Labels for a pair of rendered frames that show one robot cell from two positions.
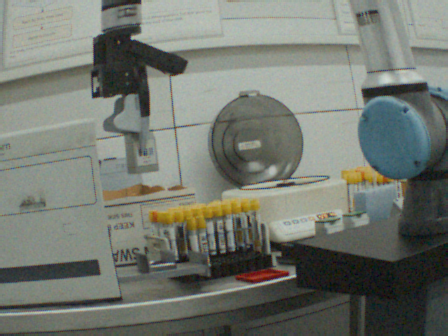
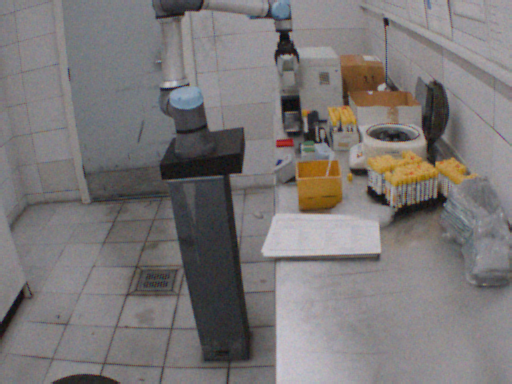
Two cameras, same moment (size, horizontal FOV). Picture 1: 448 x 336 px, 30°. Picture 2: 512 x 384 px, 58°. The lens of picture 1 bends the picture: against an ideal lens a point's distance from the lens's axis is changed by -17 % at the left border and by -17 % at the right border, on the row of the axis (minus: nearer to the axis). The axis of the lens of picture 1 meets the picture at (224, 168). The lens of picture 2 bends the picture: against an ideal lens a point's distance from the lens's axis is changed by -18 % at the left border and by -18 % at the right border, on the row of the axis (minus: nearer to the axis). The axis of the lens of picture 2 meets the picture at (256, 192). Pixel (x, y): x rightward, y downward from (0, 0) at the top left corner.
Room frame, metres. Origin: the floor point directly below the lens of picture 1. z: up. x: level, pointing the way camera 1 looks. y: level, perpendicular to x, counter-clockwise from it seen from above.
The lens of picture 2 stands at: (2.45, -1.87, 1.60)
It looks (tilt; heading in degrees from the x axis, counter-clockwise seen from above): 24 degrees down; 119
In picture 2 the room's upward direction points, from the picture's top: 6 degrees counter-clockwise
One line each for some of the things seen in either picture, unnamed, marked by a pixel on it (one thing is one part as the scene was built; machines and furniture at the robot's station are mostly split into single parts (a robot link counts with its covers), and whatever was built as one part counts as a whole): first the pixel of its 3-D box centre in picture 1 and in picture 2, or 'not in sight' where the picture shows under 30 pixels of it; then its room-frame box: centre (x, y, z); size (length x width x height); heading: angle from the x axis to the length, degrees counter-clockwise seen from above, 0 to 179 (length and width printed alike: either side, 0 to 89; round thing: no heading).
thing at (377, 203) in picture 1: (377, 212); (324, 162); (1.83, -0.30, 0.92); 0.10 x 0.07 x 0.10; 122
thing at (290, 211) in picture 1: (291, 211); (389, 148); (2.02, -0.13, 0.94); 0.30 x 0.24 x 0.12; 17
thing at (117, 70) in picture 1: (118, 63); (285, 41); (1.52, 0.15, 1.26); 0.09 x 0.08 x 0.12; 114
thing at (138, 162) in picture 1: (141, 152); (288, 77); (1.53, 0.13, 1.11); 0.05 x 0.04 x 0.06; 24
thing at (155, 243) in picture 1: (208, 248); (342, 132); (1.78, 0.05, 0.91); 0.20 x 0.10 x 0.07; 116
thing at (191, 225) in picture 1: (217, 244); (315, 127); (1.67, 0.03, 0.93); 0.17 x 0.09 x 0.11; 116
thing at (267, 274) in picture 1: (262, 275); (284, 142); (1.57, -0.04, 0.88); 0.07 x 0.07 x 0.01; 26
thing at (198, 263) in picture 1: (144, 267); (292, 117); (1.52, 0.15, 0.92); 0.21 x 0.07 x 0.05; 116
